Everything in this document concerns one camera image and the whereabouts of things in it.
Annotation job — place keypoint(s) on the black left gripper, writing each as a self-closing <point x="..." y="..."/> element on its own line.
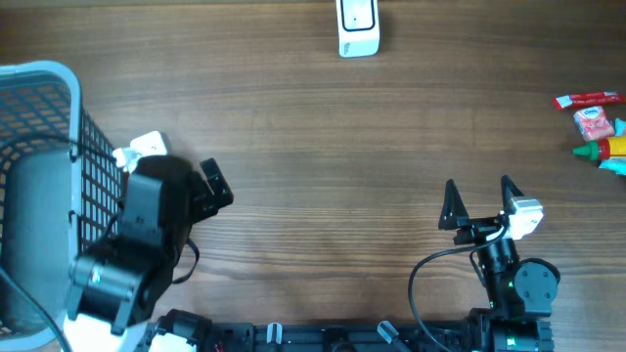
<point x="207" y="203"/>

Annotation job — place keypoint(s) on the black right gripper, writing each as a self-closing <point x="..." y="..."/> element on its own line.
<point x="474" y="228"/>

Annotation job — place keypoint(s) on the red stick sachet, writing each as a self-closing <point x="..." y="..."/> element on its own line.
<point x="587" y="100"/>

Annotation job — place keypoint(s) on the red sauce bottle green cap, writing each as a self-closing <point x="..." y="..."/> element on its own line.
<point x="602" y="149"/>

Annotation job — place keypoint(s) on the red white small packet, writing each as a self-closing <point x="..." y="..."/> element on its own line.
<point x="593" y="124"/>

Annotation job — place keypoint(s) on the light green tissue packet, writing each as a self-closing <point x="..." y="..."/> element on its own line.
<point x="616" y="165"/>

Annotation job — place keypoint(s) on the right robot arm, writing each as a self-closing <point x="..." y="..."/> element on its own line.
<point x="520" y="291"/>

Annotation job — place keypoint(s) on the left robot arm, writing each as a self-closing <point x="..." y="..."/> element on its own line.
<point x="115" y="283"/>

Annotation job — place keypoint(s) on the white barcode scanner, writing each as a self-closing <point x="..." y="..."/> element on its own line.
<point x="358" y="28"/>

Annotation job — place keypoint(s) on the grey plastic mesh basket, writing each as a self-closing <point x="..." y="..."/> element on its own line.
<point x="59" y="184"/>

